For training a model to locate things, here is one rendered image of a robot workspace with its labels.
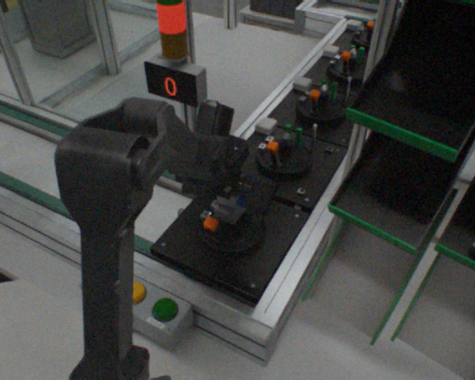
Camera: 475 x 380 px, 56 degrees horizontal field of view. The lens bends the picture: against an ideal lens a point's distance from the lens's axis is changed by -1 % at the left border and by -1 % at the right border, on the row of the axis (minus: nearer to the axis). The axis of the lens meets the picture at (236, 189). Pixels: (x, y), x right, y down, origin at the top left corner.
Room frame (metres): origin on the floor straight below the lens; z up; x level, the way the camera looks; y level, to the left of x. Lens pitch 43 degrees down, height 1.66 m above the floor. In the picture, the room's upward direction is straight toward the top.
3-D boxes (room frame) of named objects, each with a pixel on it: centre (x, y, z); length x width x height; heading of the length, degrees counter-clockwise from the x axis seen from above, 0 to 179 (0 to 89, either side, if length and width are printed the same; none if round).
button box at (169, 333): (0.46, 0.19, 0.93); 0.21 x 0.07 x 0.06; 61
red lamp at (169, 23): (0.80, 0.12, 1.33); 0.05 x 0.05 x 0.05
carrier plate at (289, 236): (0.61, 0.01, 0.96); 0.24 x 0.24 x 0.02; 61
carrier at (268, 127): (0.83, -0.11, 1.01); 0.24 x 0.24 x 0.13; 61
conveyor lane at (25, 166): (0.77, 0.26, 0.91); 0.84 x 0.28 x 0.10; 61
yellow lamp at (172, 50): (0.80, 0.12, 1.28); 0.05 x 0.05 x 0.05
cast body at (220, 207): (0.62, 0.00, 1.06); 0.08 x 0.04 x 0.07; 151
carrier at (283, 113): (1.05, -0.23, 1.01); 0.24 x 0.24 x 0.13; 61
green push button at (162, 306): (0.43, 0.13, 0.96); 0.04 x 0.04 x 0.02
